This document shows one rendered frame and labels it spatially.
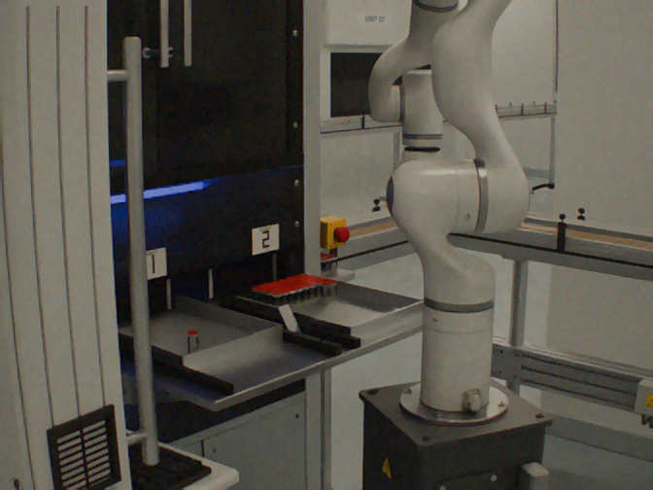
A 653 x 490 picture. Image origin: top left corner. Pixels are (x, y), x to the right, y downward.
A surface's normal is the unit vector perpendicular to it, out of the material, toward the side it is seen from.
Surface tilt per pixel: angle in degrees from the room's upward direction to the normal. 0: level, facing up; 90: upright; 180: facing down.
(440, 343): 90
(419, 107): 91
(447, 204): 91
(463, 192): 76
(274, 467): 90
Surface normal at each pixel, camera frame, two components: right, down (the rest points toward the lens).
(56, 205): 0.83, 0.12
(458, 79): -0.27, 0.14
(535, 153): -0.66, 0.16
